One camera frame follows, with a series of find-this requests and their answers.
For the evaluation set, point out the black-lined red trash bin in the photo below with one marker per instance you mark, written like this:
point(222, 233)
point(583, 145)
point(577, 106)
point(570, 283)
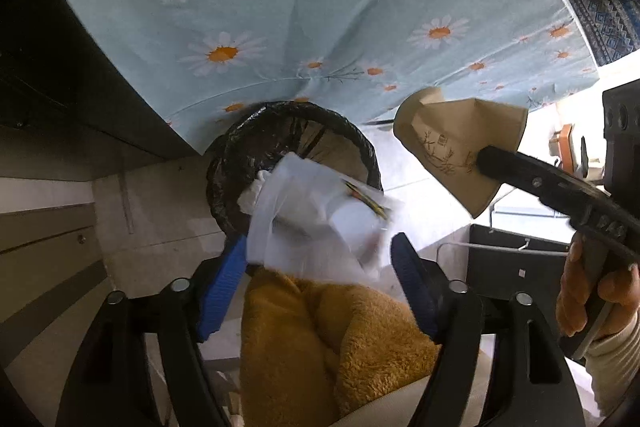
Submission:
point(240, 147)

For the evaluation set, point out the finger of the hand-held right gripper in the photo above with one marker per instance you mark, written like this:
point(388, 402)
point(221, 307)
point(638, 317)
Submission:
point(525, 174)

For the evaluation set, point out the large white tissue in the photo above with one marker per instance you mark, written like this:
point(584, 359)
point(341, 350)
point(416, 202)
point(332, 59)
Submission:
point(252, 197)

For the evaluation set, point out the white plastic bag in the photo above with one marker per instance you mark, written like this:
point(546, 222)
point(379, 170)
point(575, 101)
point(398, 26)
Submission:
point(310, 217)

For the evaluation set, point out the dark cabinet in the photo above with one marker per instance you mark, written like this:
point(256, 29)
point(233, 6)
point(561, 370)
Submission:
point(75, 82)

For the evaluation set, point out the mustard yellow towel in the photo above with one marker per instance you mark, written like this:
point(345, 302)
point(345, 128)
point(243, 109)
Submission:
point(300, 332)

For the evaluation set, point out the person's right forearm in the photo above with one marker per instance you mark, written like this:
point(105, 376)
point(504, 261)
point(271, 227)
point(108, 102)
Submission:
point(615, 367)

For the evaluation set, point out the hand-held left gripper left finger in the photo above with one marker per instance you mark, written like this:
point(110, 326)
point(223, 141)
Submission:
point(225, 287)

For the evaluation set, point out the black box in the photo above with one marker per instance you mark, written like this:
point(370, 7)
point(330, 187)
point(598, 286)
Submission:
point(500, 267)

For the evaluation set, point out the person's right hand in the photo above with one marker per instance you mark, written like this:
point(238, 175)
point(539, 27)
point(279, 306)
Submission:
point(620, 292)

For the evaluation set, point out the blue daisy print tablecloth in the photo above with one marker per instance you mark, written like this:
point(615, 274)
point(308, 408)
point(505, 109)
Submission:
point(300, 7)

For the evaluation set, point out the crushed brown paper cup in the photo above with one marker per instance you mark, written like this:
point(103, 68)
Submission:
point(450, 132)

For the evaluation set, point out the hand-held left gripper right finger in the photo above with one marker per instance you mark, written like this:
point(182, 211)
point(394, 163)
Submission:
point(410, 287)

